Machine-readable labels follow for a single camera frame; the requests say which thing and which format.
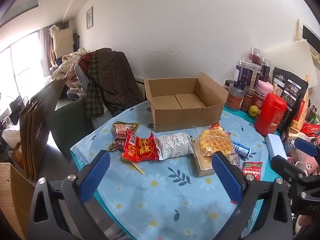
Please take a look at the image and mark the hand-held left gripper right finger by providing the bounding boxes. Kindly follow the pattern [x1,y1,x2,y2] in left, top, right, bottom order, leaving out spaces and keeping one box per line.
[211,151,293,240]

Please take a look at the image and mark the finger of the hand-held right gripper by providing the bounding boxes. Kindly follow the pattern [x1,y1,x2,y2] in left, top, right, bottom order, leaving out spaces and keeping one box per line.
[271,154,310,181]
[294,137,320,159]

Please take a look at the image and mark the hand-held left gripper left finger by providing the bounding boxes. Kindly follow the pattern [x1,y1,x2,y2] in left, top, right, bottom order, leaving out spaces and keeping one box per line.
[27,150,112,240]

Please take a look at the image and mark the purple bread packet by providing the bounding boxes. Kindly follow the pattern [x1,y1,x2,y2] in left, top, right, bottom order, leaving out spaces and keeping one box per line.
[226,151,242,168]

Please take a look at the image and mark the small red green packet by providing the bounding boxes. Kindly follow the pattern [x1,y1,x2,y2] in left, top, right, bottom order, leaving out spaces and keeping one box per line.
[242,161,263,182]

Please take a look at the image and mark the small gold box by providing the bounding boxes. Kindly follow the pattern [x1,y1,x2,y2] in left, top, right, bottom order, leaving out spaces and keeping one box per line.
[194,154,216,178]

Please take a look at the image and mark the blue white tube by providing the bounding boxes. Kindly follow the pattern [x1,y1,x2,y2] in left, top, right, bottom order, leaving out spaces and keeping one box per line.
[232,141,251,157]

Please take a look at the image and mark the clear waffle packet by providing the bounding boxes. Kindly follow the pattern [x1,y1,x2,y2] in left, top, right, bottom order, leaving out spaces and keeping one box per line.
[192,125,235,159]

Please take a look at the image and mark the lollipop with yellow stick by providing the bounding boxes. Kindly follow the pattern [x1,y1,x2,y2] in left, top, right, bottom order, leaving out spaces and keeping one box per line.
[129,162,145,175]

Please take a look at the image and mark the gold red snack packet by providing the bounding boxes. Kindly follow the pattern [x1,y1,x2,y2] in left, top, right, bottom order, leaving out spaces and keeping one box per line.
[106,121,140,152]

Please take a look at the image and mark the white bread packet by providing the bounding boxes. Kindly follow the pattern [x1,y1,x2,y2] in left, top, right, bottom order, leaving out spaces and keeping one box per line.
[155,132,194,161]

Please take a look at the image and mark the cardboard box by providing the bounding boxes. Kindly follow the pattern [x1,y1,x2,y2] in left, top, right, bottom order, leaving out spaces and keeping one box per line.
[144,71,229,133]

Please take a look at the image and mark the red plastic packets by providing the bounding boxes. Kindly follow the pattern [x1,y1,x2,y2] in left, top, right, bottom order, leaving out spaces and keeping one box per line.
[299,122,320,140]

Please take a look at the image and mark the white blue case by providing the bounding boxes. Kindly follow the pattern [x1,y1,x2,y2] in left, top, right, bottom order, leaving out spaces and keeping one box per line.
[265,134,288,165]

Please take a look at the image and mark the orange yellow box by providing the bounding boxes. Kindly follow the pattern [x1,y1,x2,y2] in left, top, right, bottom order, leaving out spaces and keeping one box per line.
[290,100,310,132]

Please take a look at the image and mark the red canister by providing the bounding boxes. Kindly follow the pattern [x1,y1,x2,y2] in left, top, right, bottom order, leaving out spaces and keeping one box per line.
[255,92,287,137]

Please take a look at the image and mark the dark green sofa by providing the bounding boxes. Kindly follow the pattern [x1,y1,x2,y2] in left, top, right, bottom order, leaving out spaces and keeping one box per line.
[49,99,94,160]

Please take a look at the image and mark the black printed pouch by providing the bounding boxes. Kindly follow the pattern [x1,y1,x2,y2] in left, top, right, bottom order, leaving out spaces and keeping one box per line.
[271,67,309,133]

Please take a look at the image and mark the blue floral tablecloth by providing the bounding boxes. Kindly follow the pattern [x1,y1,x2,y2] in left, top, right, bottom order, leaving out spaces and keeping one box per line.
[70,100,283,240]

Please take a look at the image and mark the pink jar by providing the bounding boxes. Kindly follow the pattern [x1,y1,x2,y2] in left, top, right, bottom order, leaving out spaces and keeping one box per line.
[252,80,274,113]

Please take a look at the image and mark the narrow brown label jar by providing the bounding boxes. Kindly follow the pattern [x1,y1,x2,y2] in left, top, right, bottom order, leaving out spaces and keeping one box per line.
[241,90,255,113]

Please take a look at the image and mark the stack of flat cardboard sheets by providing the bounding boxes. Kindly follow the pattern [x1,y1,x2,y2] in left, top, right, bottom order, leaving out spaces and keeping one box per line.
[19,79,68,180]

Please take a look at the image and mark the wide jar red powder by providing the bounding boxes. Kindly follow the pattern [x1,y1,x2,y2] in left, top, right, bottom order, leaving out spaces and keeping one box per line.
[226,83,247,112]

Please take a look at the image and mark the green plaid shirt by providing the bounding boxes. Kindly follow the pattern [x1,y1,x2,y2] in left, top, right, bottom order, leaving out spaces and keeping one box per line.
[85,52,104,118]

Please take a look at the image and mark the clear jar of nuts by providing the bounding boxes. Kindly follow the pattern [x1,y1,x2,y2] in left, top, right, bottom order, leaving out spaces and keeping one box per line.
[246,64,262,92]

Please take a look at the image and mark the brown cardboard carton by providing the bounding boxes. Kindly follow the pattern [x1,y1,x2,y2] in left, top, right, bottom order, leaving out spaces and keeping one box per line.
[0,162,35,240]

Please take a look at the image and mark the white canvas board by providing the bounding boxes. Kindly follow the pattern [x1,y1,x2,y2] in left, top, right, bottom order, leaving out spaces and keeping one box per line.
[262,39,315,90]

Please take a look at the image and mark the purple label clear jar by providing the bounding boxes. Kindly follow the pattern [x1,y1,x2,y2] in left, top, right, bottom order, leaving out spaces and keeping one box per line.
[234,59,251,90]

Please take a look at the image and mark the brown jacket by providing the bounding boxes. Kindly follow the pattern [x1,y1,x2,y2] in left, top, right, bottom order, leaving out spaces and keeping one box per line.
[96,48,144,117]

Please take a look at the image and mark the pile of clothes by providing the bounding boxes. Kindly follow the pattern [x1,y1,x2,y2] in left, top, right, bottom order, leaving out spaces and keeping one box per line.
[51,49,97,100]

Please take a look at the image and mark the wooden easel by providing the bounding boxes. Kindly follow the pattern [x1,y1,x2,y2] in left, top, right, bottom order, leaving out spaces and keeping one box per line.
[296,19,320,80]

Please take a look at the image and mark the window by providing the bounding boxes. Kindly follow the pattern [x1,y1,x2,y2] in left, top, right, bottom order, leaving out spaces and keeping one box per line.
[0,37,48,100]

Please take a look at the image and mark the brown curtain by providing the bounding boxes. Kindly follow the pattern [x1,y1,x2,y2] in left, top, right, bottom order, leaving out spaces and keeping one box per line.
[40,26,57,77]

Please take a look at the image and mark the small wall picture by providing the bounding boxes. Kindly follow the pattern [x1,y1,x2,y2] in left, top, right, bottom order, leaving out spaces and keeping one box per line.
[86,6,93,29]

